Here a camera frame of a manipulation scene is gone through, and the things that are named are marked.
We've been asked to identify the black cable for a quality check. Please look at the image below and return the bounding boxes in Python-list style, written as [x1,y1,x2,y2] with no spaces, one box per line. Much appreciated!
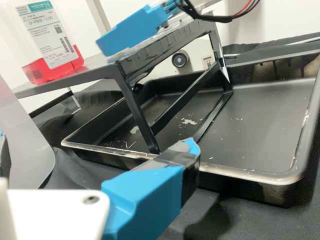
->
[184,0,241,25]

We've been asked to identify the black platform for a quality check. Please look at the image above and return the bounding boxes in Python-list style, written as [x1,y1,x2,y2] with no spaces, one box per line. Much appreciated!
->
[13,18,235,155]
[221,32,320,83]

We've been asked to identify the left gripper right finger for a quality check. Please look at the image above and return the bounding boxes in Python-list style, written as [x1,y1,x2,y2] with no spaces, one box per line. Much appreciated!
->
[100,136,202,240]

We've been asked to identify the red wire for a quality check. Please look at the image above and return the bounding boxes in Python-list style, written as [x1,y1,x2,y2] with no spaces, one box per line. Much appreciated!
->
[231,0,261,19]

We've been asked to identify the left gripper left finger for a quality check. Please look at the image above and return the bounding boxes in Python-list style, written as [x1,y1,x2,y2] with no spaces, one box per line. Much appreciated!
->
[0,129,12,177]

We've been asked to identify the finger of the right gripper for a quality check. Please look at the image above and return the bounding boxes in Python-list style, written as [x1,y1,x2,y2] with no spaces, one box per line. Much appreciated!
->
[95,1,174,58]

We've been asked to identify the red liquid bottle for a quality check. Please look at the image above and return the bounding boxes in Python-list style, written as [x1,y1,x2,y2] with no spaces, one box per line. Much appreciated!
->
[14,0,85,84]

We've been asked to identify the cream microscope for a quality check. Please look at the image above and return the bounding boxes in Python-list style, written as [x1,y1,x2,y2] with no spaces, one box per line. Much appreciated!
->
[147,48,217,76]

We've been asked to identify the black tray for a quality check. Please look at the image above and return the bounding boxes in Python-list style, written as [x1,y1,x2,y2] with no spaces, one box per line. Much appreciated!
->
[60,76,320,209]

